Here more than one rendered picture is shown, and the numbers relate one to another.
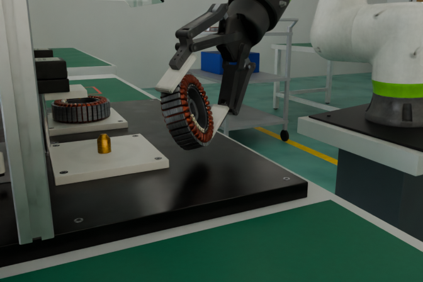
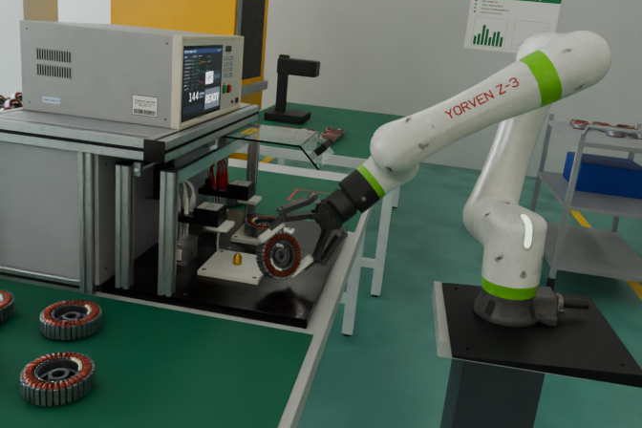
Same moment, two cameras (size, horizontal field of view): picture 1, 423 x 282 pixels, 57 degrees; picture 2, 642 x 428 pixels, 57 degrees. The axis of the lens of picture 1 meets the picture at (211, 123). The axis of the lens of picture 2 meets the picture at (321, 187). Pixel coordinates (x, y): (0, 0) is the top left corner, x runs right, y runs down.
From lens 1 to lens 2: 0.97 m
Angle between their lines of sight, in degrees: 33
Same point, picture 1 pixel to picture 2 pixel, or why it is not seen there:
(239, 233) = (243, 328)
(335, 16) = (475, 202)
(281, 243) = (250, 338)
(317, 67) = not seen: outside the picture
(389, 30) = (486, 231)
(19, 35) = (168, 215)
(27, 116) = (166, 245)
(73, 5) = (446, 54)
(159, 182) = (239, 290)
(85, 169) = (214, 270)
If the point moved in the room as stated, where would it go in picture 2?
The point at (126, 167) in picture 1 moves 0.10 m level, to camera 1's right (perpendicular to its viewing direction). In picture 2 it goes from (233, 276) to (266, 290)
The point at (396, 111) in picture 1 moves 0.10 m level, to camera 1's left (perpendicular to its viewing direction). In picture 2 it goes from (483, 303) to (443, 288)
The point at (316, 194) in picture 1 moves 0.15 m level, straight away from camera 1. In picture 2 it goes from (314, 330) to (366, 313)
